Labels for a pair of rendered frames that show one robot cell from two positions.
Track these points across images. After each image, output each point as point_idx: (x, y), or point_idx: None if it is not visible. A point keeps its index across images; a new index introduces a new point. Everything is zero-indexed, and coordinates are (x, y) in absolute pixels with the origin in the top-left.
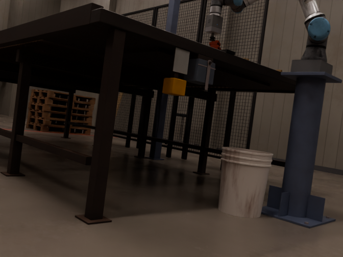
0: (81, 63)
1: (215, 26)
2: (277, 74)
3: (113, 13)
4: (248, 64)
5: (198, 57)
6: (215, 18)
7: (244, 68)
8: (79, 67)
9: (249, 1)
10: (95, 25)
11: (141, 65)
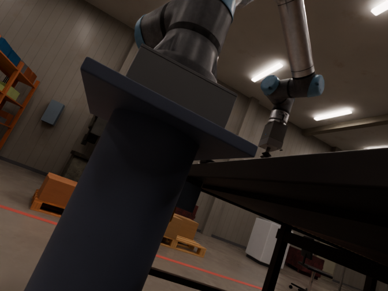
0: (321, 243)
1: (263, 137)
2: (286, 167)
3: None
4: (219, 167)
5: None
6: (265, 127)
7: (212, 175)
8: (319, 247)
9: (291, 69)
10: None
11: (319, 232)
